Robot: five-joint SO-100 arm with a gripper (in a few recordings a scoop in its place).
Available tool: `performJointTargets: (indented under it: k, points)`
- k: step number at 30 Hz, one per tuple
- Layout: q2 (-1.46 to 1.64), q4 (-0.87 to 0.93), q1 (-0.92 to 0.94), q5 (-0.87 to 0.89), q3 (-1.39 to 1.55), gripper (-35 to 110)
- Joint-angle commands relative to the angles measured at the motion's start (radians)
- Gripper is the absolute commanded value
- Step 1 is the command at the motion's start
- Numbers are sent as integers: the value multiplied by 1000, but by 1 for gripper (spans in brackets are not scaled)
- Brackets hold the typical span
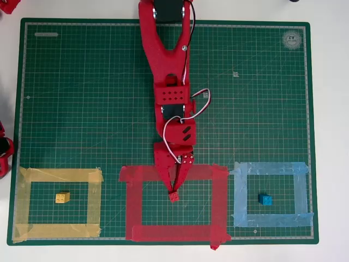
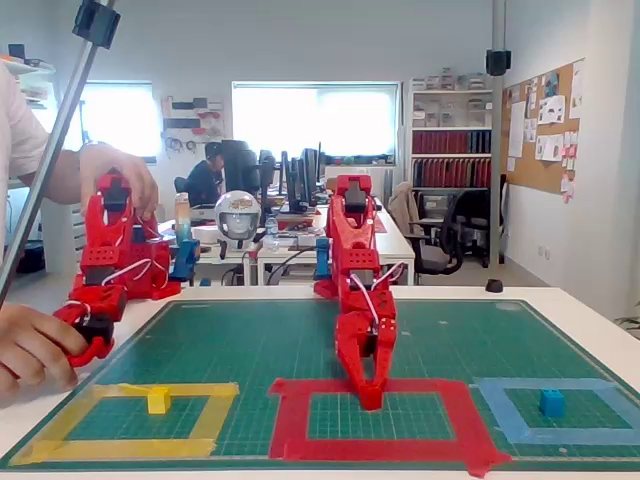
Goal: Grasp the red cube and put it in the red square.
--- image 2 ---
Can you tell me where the red leader robot arm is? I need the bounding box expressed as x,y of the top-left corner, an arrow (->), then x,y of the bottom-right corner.
52,169 -> 184,369

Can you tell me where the man's left forearm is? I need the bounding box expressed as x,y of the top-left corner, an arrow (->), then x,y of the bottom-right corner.
7,147 -> 84,206

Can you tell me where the red tape square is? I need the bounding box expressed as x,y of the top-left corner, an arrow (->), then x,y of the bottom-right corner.
268,378 -> 514,479

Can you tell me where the blue toy brick cube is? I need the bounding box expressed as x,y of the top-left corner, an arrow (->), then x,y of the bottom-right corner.
538,388 -> 566,419

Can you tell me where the blue tape square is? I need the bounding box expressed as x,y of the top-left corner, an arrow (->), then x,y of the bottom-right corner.
469,377 -> 640,446

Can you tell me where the yellow toy brick cube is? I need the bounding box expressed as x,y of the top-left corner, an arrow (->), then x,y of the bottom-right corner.
147,385 -> 172,415

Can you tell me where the yellow tape square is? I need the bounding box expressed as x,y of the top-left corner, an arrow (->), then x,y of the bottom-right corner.
8,382 -> 240,466

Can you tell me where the man's left hand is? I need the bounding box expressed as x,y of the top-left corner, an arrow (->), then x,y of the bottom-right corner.
78,142 -> 160,221

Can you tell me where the man's right hand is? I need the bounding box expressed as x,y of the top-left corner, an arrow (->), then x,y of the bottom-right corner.
0,303 -> 90,397

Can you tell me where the white office desk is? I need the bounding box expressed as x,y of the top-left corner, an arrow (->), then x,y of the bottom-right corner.
189,199 -> 416,286

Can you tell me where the green cutting mat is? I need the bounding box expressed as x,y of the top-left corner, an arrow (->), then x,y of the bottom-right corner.
0,298 -> 640,472

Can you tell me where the black office chair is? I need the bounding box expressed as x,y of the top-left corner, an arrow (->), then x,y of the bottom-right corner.
407,187 -> 494,286

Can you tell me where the clear water bottle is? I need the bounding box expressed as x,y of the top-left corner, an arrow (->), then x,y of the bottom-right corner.
263,215 -> 281,254

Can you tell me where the beige jacket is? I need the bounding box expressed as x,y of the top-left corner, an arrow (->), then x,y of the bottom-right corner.
388,182 -> 421,236

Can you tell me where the black computer monitor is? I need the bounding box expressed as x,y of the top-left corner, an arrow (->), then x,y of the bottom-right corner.
279,149 -> 301,214
299,142 -> 326,206

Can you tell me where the white helmet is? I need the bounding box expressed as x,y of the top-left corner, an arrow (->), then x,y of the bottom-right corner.
214,190 -> 260,251

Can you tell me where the tall black chair back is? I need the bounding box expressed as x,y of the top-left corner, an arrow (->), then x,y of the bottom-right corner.
219,139 -> 261,201

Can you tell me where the white bookshelf with binders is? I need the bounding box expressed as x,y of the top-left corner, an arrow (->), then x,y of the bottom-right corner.
408,74 -> 496,191

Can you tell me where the seated person in dark shirt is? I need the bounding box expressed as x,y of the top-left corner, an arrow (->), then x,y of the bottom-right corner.
184,142 -> 226,209

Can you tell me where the wide bright window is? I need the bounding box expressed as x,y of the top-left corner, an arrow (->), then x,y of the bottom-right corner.
232,82 -> 401,161

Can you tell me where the vertical metal pole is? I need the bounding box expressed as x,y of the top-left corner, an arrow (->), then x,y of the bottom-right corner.
489,0 -> 507,269

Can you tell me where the cork pin board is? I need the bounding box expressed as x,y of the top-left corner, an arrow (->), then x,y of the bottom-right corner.
501,58 -> 586,197

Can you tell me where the green potted plant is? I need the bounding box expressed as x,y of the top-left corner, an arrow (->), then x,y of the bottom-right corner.
613,313 -> 640,342

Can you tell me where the black pole clamp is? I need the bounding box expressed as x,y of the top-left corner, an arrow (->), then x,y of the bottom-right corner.
72,0 -> 122,50
485,48 -> 512,77

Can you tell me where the white drawer unit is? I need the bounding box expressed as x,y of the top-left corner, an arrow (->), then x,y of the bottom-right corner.
42,199 -> 84,274

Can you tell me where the small bright window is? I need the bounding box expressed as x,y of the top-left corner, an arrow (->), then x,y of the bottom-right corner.
64,82 -> 156,164

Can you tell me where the slanted metal pole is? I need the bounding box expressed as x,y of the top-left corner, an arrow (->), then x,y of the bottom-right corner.
0,0 -> 119,306

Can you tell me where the man in white polo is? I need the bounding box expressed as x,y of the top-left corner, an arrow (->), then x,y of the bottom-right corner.
0,62 -> 51,261

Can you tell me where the white servo cable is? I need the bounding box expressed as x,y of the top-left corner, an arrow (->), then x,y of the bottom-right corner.
348,261 -> 407,334

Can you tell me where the wall tool board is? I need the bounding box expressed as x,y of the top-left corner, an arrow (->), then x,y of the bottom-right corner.
160,94 -> 226,157

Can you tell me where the white wall shelf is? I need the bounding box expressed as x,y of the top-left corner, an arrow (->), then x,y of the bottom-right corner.
0,44 -> 56,109

